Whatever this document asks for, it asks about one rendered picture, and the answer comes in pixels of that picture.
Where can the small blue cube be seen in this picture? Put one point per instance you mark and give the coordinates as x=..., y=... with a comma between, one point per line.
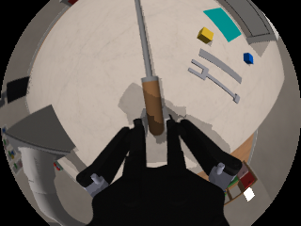
x=248, y=58

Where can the yellow block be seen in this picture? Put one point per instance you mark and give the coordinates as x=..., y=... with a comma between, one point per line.
x=205, y=35

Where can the teal square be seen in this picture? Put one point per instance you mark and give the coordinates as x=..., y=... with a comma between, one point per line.
x=224, y=23

